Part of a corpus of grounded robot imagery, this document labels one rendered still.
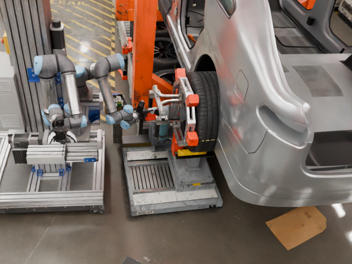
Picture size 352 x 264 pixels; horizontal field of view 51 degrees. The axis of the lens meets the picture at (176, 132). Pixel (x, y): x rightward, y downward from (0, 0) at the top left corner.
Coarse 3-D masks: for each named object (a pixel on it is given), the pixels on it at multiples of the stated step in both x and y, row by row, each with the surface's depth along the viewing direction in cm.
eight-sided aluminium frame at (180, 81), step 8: (184, 80) 287; (176, 88) 310; (184, 88) 278; (184, 96) 275; (192, 112) 273; (192, 120) 272; (176, 128) 320; (192, 128) 275; (176, 136) 312; (184, 136) 283; (184, 144) 285
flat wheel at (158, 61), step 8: (160, 40) 463; (168, 40) 464; (160, 48) 451; (168, 48) 470; (160, 56) 437; (168, 56) 445; (176, 56) 440; (160, 64) 422; (168, 64) 423; (176, 64) 426; (152, 72) 431
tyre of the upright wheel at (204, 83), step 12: (192, 72) 289; (204, 72) 290; (216, 72) 291; (192, 84) 283; (204, 84) 275; (216, 84) 277; (204, 96) 270; (216, 96) 273; (204, 108) 268; (216, 108) 271; (204, 120) 269; (216, 120) 272; (204, 132) 273; (216, 132) 276; (204, 144) 282
